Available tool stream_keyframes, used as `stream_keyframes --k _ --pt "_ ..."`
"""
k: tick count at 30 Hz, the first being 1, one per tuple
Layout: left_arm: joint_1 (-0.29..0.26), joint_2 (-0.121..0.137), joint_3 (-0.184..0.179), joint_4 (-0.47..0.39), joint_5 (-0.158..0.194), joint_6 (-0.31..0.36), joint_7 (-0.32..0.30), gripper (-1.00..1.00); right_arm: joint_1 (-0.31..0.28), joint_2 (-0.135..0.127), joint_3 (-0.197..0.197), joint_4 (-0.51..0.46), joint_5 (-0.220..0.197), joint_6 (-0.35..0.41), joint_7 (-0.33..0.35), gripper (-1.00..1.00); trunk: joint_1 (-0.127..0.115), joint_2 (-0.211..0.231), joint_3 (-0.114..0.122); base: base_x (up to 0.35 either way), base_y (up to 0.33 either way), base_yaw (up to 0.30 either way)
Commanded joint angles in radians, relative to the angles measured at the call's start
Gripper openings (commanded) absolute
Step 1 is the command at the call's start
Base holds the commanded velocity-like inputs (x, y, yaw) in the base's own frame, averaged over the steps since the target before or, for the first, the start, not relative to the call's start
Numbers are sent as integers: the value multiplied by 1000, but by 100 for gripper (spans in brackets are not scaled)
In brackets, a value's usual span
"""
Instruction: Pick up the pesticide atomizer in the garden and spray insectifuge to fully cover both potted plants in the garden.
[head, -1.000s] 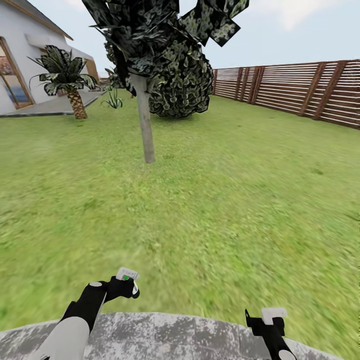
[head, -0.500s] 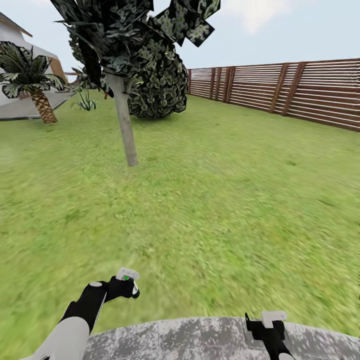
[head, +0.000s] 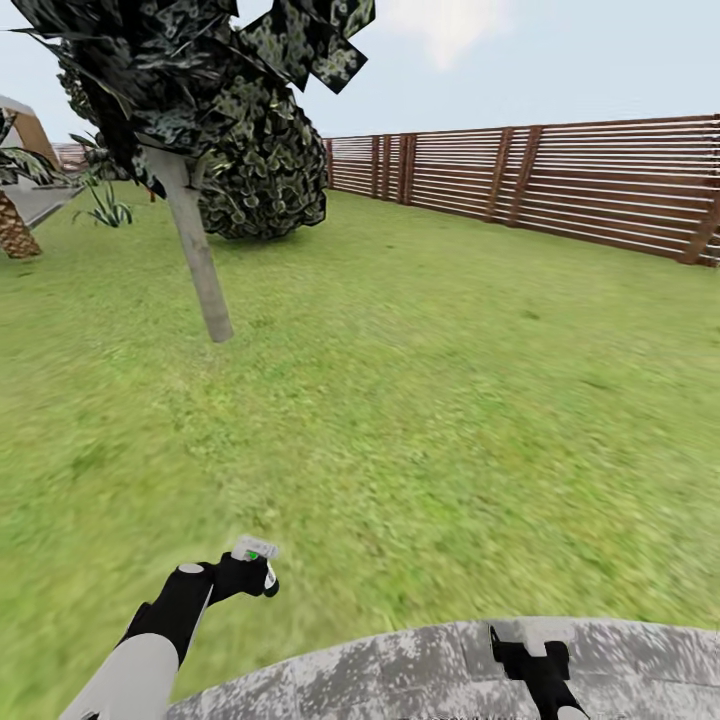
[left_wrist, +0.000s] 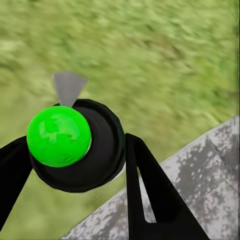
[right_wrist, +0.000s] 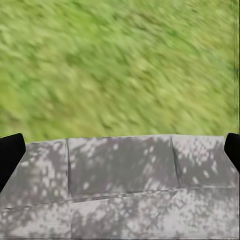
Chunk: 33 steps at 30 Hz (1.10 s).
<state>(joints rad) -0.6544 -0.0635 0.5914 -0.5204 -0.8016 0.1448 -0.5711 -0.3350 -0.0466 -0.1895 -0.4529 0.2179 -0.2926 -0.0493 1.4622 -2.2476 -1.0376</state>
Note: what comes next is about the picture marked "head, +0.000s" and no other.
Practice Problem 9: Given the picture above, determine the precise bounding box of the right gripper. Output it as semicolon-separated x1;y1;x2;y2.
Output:
492;636;570;694

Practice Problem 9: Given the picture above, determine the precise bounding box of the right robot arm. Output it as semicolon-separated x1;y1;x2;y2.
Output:
492;621;591;720

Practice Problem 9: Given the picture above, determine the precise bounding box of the insectifuge atomizer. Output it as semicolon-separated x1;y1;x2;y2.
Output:
263;564;279;597

